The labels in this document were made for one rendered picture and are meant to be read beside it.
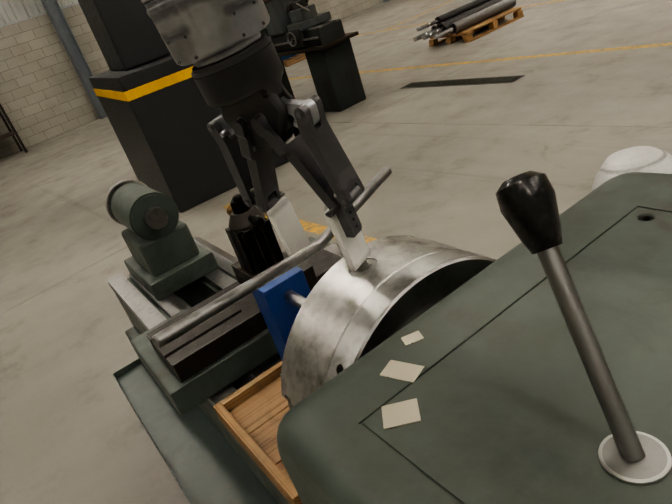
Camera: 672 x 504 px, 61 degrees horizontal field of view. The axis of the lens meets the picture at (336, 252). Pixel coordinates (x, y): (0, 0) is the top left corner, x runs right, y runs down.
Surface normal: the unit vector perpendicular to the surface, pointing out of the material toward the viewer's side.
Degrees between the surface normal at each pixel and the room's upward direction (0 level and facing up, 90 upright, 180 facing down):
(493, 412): 0
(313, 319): 37
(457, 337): 0
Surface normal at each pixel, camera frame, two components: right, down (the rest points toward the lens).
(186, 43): -0.56, 0.61
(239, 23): 0.74, 0.05
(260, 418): -0.29, -0.85
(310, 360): -0.79, -0.18
